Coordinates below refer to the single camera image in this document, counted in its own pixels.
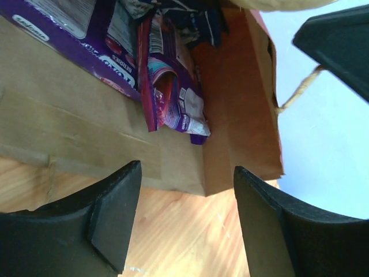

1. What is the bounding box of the purple Fox's berries bag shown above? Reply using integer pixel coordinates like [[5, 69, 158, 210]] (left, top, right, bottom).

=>
[[1, 0, 141, 102]]

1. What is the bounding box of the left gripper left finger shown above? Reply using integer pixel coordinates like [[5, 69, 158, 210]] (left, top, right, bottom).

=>
[[1, 160, 142, 276]]

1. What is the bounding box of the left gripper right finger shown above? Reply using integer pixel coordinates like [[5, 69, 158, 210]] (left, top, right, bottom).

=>
[[234, 166, 368, 276]]

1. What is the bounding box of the dark blue snack wrapper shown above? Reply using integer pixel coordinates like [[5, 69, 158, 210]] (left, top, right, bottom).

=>
[[126, 0, 230, 48]]

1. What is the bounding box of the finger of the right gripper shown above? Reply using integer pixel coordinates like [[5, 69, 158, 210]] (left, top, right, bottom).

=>
[[293, 5, 368, 101]]

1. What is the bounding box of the purple snack pack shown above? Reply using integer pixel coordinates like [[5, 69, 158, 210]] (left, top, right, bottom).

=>
[[137, 14, 210, 145]]

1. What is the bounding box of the red paper bag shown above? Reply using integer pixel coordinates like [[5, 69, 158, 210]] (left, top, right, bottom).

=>
[[1, 1, 284, 196]]

